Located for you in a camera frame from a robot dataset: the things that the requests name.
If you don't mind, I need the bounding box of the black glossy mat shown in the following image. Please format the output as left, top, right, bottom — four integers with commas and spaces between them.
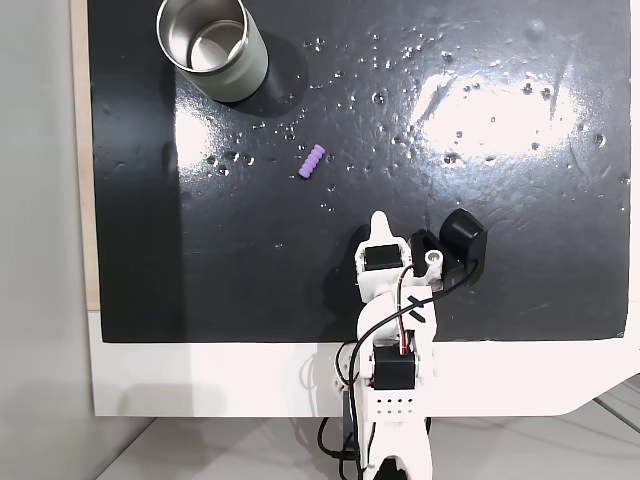
87, 0, 633, 345

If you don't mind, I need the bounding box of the red black white motor cable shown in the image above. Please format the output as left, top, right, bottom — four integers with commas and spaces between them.
397, 263, 419, 357

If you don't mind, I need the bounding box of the black power cable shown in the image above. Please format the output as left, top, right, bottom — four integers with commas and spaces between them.
316, 414, 362, 480

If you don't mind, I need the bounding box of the black oval camera box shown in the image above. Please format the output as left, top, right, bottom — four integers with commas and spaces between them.
437, 208, 489, 287

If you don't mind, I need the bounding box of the steel cup with grey-green outside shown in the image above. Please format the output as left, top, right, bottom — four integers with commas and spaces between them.
155, 0, 270, 104

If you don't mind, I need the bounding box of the black camera cable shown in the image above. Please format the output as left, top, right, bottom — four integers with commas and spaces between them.
348, 257, 482, 396

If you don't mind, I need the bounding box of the light wooden board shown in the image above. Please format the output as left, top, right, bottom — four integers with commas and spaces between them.
69, 0, 103, 314

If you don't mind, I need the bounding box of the purple ribbed pen grip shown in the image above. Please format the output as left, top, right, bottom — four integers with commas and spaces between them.
297, 143, 327, 180

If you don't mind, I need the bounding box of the black cable tie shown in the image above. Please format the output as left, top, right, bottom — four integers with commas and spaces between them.
405, 294, 433, 324

